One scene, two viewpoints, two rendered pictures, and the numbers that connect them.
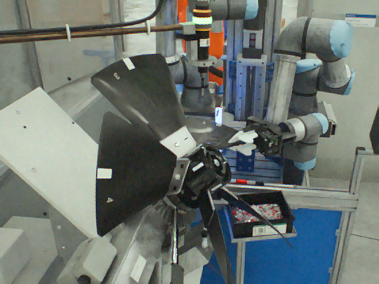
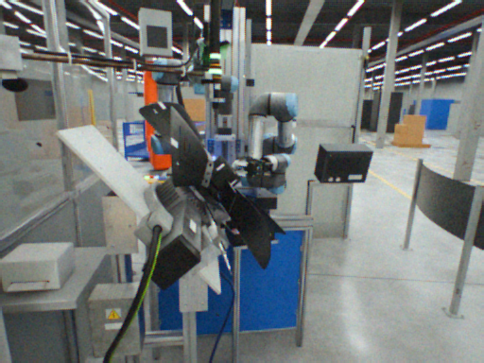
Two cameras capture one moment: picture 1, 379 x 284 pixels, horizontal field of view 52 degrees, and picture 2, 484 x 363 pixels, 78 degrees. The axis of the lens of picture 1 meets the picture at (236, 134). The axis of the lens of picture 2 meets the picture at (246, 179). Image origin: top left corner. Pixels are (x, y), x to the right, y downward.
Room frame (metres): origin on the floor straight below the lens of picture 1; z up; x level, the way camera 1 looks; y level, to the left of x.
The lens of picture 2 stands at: (-0.19, 0.21, 1.44)
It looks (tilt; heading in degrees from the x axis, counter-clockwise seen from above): 14 degrees down; 348
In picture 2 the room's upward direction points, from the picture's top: 1 degrees clockwise
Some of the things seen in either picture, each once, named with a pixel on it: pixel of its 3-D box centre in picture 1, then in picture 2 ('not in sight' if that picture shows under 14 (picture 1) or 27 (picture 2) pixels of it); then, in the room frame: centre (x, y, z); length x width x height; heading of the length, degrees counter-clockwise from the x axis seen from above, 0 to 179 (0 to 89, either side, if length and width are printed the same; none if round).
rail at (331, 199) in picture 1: (242, 192); (231, 223); (1.30, -0.03, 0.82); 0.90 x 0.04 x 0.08; 86
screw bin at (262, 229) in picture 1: (258, 214); (248, 231); (1.13, -0.09, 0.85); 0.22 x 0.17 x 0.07; 101
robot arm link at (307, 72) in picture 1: (307, 75); (265, 144); (1.66, -0.31, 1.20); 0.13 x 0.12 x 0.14; 68
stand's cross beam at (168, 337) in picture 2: not in sight; (160, 338); (0.82, 0.32, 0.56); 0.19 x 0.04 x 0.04; 86
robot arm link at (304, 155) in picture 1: (301, 151); (273, 181); (1.19, -0.23, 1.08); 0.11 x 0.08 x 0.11; 68
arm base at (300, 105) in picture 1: (302, 99); not in sight; (1.67, -0.30, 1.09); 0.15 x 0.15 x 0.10
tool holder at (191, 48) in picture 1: (198, 43); (213, 87); (0.94, 0.10, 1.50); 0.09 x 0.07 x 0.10; 121
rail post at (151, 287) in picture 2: not in sight; (152, 299); (1.32, 0.40, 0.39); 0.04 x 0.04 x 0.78; 86
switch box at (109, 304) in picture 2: not in sight; (118, 319); (0.74, 0.44, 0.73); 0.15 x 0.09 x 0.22; 86
